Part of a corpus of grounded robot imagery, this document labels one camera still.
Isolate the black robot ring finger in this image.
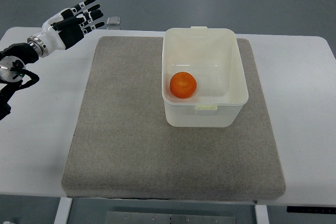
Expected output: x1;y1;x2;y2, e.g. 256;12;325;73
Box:
78;9;102;25

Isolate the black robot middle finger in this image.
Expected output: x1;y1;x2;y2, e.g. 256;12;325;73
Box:
77;4;100;16

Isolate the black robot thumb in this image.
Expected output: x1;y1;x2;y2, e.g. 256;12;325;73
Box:
51;15;84;30

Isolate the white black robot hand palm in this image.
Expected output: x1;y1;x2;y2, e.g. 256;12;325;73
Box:
27;8;84;58

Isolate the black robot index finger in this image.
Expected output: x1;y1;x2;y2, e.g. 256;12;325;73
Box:
71;0;96;12

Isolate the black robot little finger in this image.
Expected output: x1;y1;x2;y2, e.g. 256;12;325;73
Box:
82;22;104;34

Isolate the orange fruit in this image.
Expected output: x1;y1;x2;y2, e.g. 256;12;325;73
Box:
170;72;197;99

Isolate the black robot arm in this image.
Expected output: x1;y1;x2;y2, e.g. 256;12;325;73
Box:
1;0;104;119

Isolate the white plastic box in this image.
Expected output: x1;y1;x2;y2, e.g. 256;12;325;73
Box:
162;27;249;127

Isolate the small clear floor plate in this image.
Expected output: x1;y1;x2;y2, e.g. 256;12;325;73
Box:
106;17;121;26

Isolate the grey fabric mat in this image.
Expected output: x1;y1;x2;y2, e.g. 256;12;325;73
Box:
61;36;286;201

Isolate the white left table leg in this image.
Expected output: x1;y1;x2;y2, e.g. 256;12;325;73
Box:
54;197;72;224

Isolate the white table leg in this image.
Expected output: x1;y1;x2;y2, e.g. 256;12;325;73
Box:
255;205;270;224
54;197;72;224

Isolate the white right table leg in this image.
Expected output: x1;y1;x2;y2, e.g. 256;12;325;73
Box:
255;205;270;224

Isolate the black table control panel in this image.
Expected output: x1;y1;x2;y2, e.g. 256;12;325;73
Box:
287;206;336;215

